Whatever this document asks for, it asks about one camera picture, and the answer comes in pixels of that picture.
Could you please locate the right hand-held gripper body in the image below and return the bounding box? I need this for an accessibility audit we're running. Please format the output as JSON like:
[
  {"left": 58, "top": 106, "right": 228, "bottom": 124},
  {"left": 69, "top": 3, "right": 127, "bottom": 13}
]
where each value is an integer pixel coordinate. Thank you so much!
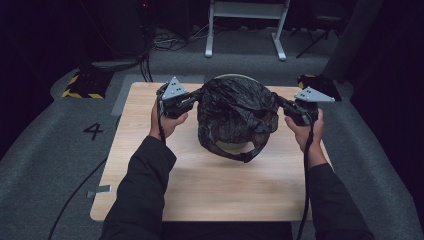
[{"left": 283, "top": 86, "right": 336, "bottom": 127}]

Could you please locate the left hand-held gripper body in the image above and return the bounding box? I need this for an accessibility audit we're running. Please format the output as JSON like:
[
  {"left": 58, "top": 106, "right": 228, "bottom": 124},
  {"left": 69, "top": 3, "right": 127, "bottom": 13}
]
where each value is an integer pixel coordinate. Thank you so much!
[{"left": 156, "top": 76, "right": 196, "bottom": 119}]

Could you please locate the black plastic garbage bag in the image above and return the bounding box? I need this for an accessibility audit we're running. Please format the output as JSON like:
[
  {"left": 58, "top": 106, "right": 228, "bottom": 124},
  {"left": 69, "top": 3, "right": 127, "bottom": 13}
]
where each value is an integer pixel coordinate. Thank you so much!
[{"left": 196, "top": 77, "right": 281, "bottom": 164}]

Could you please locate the green plastic trash bin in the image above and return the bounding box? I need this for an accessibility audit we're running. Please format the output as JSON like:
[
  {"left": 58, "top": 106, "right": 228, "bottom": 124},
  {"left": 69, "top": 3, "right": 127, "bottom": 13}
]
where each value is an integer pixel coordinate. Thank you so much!
[{"left": 213, "top": 73, "right": 261, "bottom": 152}]

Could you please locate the person's left hand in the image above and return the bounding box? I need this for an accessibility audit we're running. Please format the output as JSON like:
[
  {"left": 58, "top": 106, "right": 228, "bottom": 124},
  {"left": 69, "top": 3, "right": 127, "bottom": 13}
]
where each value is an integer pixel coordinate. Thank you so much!
[{"left": 148, "top": 99, "right": 189, "bottom": 141}]

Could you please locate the person's right hand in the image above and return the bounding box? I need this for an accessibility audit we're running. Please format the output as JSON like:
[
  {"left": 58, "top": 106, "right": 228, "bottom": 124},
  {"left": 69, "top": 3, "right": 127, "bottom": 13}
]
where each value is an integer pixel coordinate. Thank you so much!
[{"left": 284, "top": 109, "right": 326, "bottom": 158}]

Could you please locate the black tripod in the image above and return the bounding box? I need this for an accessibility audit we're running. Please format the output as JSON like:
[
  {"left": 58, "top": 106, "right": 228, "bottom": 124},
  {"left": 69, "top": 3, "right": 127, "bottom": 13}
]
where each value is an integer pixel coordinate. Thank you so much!
[{"left": 289, "top": 18, "right": 341, "bottom": 59}]

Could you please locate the grey curtain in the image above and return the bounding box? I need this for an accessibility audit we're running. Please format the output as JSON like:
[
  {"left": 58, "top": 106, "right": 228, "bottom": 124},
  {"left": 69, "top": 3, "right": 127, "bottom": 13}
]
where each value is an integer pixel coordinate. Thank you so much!
[{"left": 322, "top": 0, "right": 384, "bottom": 83}]

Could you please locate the dark equipment cabinet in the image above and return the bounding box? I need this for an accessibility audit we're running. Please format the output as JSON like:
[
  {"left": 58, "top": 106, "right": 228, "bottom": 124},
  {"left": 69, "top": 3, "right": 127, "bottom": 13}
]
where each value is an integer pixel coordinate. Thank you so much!
[{"left": 88, "top": 0, "right": 156, "bottom": 71}]

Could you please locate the white metal stand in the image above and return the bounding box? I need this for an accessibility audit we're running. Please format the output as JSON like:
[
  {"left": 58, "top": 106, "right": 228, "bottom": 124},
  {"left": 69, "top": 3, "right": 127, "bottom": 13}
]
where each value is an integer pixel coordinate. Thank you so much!
[{"left": 204, "top": 0, "right": 292, "bottom": 62}]

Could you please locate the grey tape strip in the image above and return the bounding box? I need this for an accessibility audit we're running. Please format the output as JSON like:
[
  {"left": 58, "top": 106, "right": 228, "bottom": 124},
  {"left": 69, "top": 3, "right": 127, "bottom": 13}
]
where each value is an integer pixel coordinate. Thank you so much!
[{"left": 85, "top": 184, "right": 113, "bottom": 199}]

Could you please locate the person's dark lap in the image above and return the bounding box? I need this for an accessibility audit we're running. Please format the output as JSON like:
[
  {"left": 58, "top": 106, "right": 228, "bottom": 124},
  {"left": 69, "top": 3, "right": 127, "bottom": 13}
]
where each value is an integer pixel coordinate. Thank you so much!
[{"left": 161, "top": 221, "right": 294, "bottom": 240}]

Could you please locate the bundle of black cables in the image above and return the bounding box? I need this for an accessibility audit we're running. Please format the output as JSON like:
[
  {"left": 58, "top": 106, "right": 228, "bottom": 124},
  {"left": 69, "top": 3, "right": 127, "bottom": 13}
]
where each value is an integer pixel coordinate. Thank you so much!
[{"left": 139, "top": 26, "right": 211, "bottom": 83}]

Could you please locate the left hand-held gripper cable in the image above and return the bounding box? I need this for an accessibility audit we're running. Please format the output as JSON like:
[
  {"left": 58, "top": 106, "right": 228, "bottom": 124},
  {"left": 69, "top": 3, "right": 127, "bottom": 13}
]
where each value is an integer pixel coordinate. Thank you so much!
[{"left": 156, "top": 99, "right": 167, "bottom": 145}]

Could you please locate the hand-held gripper cable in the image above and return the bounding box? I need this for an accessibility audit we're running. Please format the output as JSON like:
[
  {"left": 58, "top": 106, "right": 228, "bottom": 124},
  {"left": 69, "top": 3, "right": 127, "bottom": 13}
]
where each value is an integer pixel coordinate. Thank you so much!
[
  {"left": 156, "top": 99, "right": 167, "bottom": 145},
  {"left": 295, "top": 123, "right": 316, "bottom": 240}
]

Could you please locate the right hand-held gripper cable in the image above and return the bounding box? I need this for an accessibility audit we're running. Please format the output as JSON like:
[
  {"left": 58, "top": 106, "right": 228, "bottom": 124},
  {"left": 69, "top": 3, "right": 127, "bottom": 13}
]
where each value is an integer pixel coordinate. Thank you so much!
[{"left": 295, "top": 123, "right": 316, "bottom": 240}]

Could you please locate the black floor cable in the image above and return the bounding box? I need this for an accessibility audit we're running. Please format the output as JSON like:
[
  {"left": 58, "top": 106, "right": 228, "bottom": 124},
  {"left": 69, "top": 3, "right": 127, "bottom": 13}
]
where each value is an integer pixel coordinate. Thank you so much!
[{"left": 48, "top": 156, "right": 109, "bottom": 240}]

